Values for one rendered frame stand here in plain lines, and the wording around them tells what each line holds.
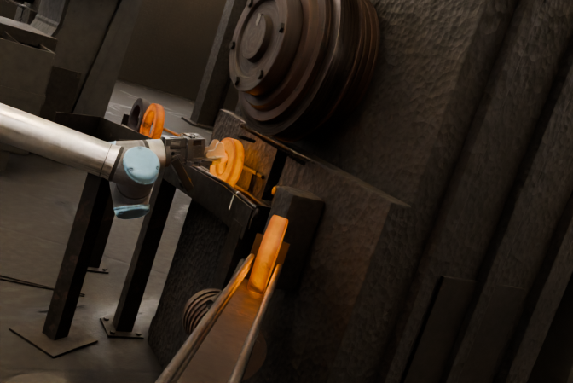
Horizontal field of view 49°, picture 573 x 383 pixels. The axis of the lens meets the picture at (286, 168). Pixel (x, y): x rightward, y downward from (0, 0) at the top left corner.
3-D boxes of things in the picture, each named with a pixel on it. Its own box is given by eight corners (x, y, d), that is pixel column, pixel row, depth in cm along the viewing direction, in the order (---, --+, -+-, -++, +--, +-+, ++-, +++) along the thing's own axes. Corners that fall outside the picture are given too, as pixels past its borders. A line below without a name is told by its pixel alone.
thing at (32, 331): (45, 309, 221) (100, 116, 211) (100, 343, 211) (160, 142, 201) (-3, 322, 202) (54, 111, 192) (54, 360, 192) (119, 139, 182)
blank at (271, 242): (260, 304, 127) (245, 298, 127) (284, 236, 134) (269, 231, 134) (266, 281, 113) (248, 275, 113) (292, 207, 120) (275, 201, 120)
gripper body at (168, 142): (208, 138, 177) (166, 141, 171) (207, 167, 179) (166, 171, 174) (199, 132, 183) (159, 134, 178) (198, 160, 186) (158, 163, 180)
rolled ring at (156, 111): (137, 157, 247) (146, 159, 248) (156, 134, 233) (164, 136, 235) (139, 118, 256) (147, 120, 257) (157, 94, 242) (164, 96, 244)
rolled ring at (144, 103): (146, 99, 252) (153, 101, 254) (133, 96, 268) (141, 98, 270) (135, 143, 253) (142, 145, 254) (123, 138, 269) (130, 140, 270)
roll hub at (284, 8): (233, 85, 174) (264, -13, 170) (279, 106, 150) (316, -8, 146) (215, 80, 171) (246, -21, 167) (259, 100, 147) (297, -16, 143)
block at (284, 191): (282, 279, 159) (313, 191, 155) (298, 293, 152) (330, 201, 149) (246, 275, 153) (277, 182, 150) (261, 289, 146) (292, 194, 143)
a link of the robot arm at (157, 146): (150, 176, 171) (141, 165, 179) (168, 174, 173) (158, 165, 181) (151, 144, 169) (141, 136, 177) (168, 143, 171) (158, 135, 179)
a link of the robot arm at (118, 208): (119, 206, 156) (111, 163, 161) (112, 225, 165) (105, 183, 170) (156, 202, 160) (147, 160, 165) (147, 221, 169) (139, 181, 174)
